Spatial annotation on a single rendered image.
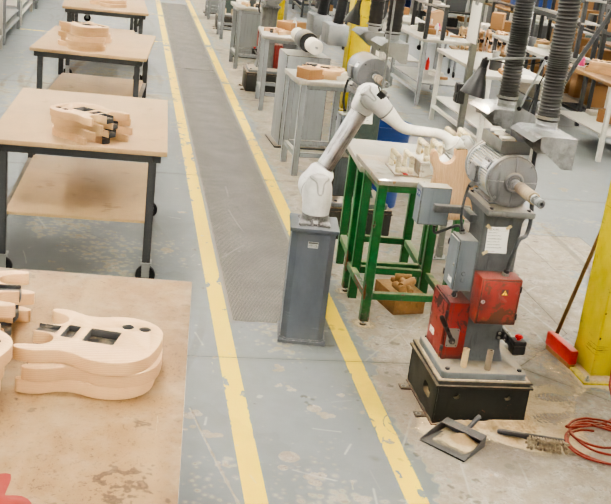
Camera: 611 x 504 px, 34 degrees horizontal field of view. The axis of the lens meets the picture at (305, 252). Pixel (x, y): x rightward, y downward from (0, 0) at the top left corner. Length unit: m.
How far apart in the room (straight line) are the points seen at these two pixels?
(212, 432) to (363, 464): 0.73
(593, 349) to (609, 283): 0.41
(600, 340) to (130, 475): 3.70
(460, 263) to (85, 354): 2.41
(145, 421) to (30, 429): 0.33
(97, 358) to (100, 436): 0.26
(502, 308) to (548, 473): 0.81
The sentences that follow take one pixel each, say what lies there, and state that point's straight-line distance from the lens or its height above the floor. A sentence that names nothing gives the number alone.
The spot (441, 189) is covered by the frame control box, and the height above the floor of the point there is 1.11.
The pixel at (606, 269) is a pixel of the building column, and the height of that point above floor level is 0.65.
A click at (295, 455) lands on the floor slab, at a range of 4.70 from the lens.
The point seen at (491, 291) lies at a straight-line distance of 4.94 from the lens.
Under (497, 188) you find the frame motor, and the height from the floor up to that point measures 1.22.
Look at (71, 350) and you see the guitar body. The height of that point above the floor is 1.03.
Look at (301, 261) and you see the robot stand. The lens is 5.62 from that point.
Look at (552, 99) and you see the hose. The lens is 4.72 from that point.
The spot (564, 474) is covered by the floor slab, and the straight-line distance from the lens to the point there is 4.99.
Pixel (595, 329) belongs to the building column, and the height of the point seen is 0.29.
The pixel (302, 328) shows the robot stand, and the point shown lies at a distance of 5.77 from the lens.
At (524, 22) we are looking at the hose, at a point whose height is 1.96.
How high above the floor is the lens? 2.38
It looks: 19 degrees down
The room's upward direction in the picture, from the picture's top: 7 degrees clockwise
